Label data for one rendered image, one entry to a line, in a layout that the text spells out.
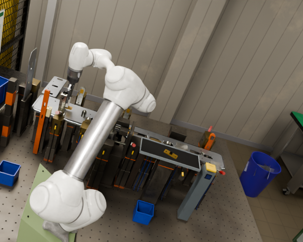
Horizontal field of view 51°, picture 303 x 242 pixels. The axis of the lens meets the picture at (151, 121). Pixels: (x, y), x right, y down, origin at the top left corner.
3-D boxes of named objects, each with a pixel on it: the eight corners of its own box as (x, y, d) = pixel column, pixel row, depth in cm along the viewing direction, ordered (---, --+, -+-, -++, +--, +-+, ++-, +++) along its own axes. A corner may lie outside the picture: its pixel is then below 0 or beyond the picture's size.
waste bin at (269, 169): (266, 206, 369) (289, 177, 345) (237, 198, 363) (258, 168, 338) (257, 182, 404) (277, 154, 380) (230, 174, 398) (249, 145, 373)
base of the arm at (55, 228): (70, 248, 159) (80, 244, 158) (41, 227, 147) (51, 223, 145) (74, 217, 174) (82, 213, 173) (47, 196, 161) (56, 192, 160)
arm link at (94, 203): (78, 234, 161) (115, 218, 156) (55, 231, 145) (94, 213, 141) (73, 203, 169) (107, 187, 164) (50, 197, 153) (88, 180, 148)
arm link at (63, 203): (71, 231, 142) (38, 226, 123) (49, 213, 150) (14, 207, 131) (153, 86, 154) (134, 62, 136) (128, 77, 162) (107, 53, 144)
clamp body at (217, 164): (197, 199, 232) (220, 163, 213) (199, 211, 222) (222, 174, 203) (188, 196, 231) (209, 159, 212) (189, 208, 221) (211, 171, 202)
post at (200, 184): (186, 213, 215) (214, 166, 193) (187, 222, 209) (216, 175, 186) (176, 210, 214) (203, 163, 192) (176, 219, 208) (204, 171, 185)
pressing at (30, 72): (30, 92, 215) (38, 47, 198) (23, 101, 205) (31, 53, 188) (29, 92, 215) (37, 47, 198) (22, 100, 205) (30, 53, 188)
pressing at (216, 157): (221, 152, 239) (222, 151, 238) (226, 172, 219) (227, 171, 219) (41, 93, 220) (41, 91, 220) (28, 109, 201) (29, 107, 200)
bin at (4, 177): (19, 175, 193) (21, 165, 188) (12, 187, 184) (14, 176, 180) (1, 170, 191) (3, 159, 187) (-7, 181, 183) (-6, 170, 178)
